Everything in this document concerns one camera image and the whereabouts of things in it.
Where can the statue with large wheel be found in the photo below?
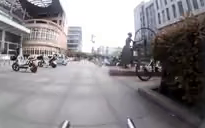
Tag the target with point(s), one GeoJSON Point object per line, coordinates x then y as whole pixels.
{"type": "Point", "coordinates": [126, 53]}

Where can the scooter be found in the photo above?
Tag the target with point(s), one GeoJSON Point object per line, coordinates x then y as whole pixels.
{"type": "Point", "coordinates": [23, 64]}
{"type": "Point", "coordinates": [47, 61]}

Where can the building with canopy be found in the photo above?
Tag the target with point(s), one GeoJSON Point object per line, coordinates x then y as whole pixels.
{"type": "Point", "coordinates": [3, 33]}

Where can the grey paved plaza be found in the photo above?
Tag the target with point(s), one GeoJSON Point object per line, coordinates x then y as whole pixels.
{"type": "Point", "coordinates": [76, 96]}

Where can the grey office building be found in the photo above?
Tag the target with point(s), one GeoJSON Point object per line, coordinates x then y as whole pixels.
{"type": "Point", "coordinates": [170, 13]}

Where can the grey planter kerb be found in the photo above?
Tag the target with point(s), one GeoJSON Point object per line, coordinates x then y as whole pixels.
{"type": "Point", "coordinates": [166, 104]}

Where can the robot's own part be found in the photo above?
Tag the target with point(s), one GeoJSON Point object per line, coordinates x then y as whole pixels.
{"type": "Point", "coordinates": [65, 124]}
{"type": "Point", "coordinates": [130, 123]}

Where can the low dark plinth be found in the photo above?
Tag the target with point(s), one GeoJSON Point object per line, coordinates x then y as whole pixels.
{"type": "Point", "coordinates": [126, 72]}

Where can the round beige building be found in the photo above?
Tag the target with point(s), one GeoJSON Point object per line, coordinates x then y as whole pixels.
{"type": "Point", "coordinates": [45, 36]}

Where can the tall building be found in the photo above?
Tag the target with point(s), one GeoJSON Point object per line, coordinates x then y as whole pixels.
{"type": "Point", "coordinates": [74, 38]}

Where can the large brown bush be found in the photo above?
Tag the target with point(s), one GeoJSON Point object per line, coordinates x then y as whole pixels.
{"type": "Point", "coordinates": [186, 56]}

